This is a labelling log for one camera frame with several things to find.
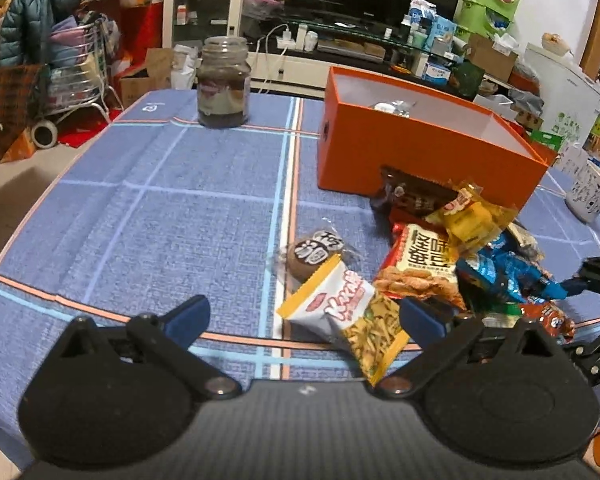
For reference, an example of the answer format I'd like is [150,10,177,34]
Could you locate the red white bean snack packet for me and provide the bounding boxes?
[373,223,466,311]

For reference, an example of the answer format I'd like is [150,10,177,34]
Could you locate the blue snack packet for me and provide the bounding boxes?
[456,231,568,304]

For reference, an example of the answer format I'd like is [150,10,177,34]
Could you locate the white yellow noodle snack packet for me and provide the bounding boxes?
[277,255,408,386]

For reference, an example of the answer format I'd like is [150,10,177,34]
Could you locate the yellow cake packet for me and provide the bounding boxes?
[425,181,518,260]

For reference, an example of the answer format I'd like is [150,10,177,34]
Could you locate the dark brown chocolate snack packet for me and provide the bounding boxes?
[370,166,457,218]

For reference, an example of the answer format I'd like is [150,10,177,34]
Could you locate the round cookie clear wrapper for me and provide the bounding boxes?
[283,230,348,283]

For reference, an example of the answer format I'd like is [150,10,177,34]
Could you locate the orange red snack packet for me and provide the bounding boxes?
[519,301,577,341]

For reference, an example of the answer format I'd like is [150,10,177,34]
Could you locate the white cat pattern mug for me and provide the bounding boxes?
[566,160,600,223]

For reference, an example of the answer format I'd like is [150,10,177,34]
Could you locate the blue plaid tablecloth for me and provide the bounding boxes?
[0,88,600,470]

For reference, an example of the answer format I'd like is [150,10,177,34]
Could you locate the white small refrigerator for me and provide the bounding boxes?
[522,42,600,148]

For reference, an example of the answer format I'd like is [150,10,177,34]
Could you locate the orange cardboard box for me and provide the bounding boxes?
[316,66,548,209]

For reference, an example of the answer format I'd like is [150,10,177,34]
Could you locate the roll of tape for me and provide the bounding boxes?
[30,119,58,150]

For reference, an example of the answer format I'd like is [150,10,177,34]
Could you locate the brown cardboard box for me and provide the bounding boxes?
[465,34,518,82]

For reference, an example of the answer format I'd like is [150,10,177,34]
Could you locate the open cardboard box on floor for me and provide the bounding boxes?
[114,48,173,108]

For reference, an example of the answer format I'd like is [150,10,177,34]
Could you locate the glass jar with dark contents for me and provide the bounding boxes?
[197,36,251,129]

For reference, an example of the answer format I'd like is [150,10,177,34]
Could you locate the green stacked storage bins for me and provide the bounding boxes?
[454,0,521,37]

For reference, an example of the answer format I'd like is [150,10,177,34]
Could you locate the plaid brown chair cover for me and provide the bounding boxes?
[0,65,44,161]

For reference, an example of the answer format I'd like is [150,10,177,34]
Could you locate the white tv console cabinet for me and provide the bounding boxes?
[247,19,481,99]

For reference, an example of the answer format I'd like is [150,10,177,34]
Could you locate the white glass door cabinet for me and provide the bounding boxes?
[162,0,244,48]

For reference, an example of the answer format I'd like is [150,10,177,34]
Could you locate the teal puffer jacket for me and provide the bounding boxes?
[0,0,82,67]

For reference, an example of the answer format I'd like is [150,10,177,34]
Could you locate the metal wire rack cart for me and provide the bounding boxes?
[43,11,123,124]

